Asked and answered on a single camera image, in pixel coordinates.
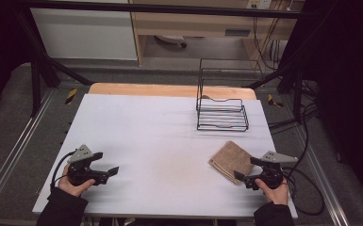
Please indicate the white cabinet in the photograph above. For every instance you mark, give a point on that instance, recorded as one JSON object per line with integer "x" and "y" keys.
{"x": 85, "y": 33}

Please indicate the aluminium rail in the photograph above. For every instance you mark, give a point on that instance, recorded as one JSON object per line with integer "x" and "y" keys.
{"x": 323, "y": 175}
{"x": 15, "y": 150}

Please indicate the brown towel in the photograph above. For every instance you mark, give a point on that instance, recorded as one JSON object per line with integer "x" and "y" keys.
{"x": 231, "y": 158}

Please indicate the black metal stand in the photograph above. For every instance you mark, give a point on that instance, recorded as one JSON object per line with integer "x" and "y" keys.
{"x": 290, "y": 81}
{"x": 39, "y": 69}

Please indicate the black metal frame bar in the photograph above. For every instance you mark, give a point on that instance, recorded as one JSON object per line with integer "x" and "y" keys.
{"x": 169, "y": 8}

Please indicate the light wooden desk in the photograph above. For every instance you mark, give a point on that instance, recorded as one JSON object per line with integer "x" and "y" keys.
{"x": 194, "y": 26}

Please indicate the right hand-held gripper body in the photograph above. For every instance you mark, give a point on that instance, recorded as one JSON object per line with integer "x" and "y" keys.
{"x": 273, "y": 177}

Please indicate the white chair base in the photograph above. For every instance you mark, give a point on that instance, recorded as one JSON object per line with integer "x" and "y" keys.
{"x": 173, "y": 39}

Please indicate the person's left hand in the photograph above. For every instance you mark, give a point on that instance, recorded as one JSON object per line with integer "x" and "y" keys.
{"x": 75, "y": 190}

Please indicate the person's right hand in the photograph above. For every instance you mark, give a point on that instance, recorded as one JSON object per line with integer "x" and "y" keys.
{"x": 278, "y": 196}

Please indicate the white power strip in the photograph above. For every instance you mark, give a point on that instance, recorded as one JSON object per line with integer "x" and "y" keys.
{"x": 259, "y": 3}

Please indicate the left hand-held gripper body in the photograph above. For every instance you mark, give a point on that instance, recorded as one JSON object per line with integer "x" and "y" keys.
{"x": 81, "y": 153}

